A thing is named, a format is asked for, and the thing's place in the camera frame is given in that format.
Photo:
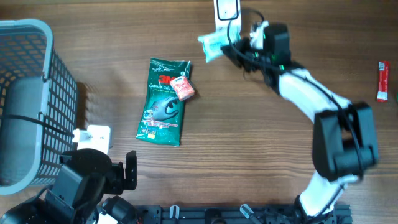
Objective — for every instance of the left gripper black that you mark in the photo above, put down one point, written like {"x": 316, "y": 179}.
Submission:
{"x": 117, "y": 182}

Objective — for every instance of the pink tissue packet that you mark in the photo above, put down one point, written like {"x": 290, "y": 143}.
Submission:
{"x": 182, "y": 87}

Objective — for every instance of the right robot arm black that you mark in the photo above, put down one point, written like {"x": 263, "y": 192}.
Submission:
{"x": 344, "y": 136}

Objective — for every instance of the grey plastic lattice basket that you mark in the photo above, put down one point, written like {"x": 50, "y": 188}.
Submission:
{"x": 39, "y": 99}

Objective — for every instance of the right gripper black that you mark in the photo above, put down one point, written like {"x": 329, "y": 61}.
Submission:
{"x": 236, "y": 59}

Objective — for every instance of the white wet wipes pack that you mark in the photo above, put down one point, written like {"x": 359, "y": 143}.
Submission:
{"x": 212, "y": 44}

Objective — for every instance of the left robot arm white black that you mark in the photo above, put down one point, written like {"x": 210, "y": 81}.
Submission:
{"x": 85, "y": 176}

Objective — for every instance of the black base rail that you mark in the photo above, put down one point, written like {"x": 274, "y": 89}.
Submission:
{"x": 229, "y": 215}

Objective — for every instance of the green 3M gloves packet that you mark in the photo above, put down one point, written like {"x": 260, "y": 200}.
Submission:
{"x": 162, "y": 116}

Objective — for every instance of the white barcode scanner box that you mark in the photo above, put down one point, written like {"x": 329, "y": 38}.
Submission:
{"x": 227, "y": 11}

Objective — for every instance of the red Nescafe stick sachet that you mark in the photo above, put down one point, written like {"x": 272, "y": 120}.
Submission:
{"x": 382, "y": 93}

